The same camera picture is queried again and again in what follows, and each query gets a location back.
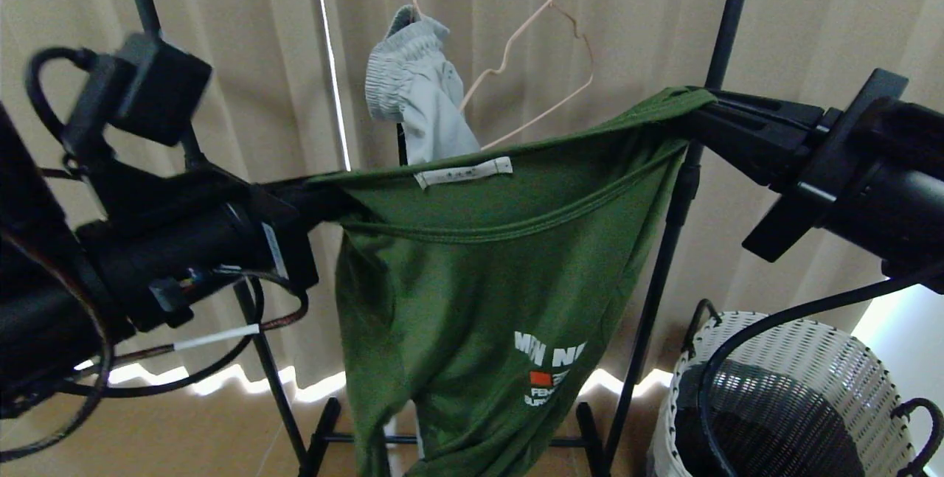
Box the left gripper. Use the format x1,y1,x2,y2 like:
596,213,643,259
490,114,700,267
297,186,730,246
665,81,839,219
77,181,323,332

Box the pale grey shorts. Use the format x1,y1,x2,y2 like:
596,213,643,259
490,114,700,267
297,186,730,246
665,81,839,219
365,4,482,167

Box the white laundry basket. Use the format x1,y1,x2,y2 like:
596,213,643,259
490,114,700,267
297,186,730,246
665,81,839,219
649,299,944,477

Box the black clothes rack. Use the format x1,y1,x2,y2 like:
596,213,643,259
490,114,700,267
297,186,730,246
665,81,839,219
0,0,944,477

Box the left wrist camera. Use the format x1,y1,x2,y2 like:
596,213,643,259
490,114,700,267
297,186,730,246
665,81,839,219
63,31,214,170

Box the green long-sleeved shirt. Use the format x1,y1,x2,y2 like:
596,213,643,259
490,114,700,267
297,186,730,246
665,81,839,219
306,86,718,477

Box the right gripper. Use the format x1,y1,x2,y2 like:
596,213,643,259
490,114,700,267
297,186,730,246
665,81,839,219
688,68,944,265

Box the beige curtain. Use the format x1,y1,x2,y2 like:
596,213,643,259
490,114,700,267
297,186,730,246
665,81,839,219
0,0,944,398

